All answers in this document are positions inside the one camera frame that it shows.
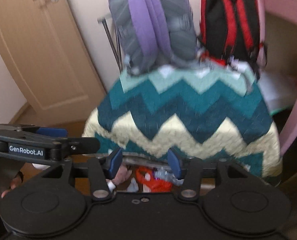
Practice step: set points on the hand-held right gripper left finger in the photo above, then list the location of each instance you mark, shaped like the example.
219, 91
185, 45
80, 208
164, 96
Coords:
116, 162

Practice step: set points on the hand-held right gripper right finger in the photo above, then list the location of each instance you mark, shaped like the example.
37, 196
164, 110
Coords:
174, 165

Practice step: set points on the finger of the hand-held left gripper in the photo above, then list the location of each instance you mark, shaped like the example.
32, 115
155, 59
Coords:
52, 131
84, 145

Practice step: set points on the pink crumpled paper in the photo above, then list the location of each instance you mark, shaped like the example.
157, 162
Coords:
122, 175

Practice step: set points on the orange mesh bag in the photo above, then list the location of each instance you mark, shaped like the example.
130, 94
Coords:
152, 181

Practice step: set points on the person's foot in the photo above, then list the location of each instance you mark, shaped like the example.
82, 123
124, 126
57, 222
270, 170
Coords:
12, 183

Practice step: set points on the teal cream zigzag blanket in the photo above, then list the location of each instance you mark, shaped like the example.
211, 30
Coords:
183, 112

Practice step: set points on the beige wooden door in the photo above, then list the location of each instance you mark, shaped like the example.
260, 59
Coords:
38, 55

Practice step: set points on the grey purple backpack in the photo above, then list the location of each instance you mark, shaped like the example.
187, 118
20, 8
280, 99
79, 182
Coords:
151, 27

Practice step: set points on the pink cabinet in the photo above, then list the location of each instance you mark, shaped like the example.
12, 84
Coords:
283, 62

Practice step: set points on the black red backpack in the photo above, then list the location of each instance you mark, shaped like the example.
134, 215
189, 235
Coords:
229, 25

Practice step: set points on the metal frame chair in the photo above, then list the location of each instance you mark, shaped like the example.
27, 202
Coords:
111, 40

